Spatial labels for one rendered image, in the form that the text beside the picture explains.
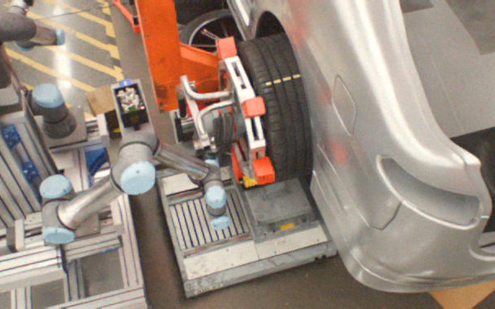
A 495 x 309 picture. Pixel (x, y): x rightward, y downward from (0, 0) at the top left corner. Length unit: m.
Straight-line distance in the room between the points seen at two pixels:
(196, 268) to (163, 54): 1.12
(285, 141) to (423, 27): 0.91
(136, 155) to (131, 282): 1.09
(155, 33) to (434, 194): 1.53
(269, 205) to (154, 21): 1.13
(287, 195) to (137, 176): 1.34
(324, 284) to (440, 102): 1.13
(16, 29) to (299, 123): 1.14
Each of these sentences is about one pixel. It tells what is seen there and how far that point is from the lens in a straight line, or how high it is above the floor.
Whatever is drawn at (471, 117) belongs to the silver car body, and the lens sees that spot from 2.76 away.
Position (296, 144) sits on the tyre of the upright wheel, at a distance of 2.45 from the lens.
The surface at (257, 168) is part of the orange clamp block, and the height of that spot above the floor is 0.88.
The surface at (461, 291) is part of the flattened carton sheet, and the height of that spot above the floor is 0.01.
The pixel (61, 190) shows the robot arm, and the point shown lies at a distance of 2.32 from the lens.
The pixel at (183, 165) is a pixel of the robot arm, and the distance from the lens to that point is 2.24.
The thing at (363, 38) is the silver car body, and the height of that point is 1.69.
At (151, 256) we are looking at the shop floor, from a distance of 3.30.
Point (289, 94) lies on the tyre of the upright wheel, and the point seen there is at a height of 1.13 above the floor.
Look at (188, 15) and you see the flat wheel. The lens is 3.97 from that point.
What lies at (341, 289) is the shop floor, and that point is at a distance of 3.20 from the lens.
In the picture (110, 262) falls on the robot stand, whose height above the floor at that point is 0.21.
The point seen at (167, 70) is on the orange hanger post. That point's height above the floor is 0.82.
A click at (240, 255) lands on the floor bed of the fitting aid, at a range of 3.16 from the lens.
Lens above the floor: 2.89
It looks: 53 degrees down
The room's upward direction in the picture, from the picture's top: 2 degrees counter-clockwise
